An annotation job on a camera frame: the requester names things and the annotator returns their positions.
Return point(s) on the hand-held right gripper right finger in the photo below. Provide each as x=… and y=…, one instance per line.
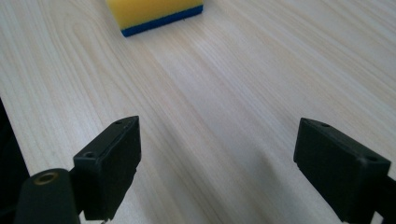
x=339, y=174

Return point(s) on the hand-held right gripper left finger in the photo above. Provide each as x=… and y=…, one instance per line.
x=107, y=174

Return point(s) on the yellow and blue sponge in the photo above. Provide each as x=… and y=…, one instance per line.
x=152, y=14

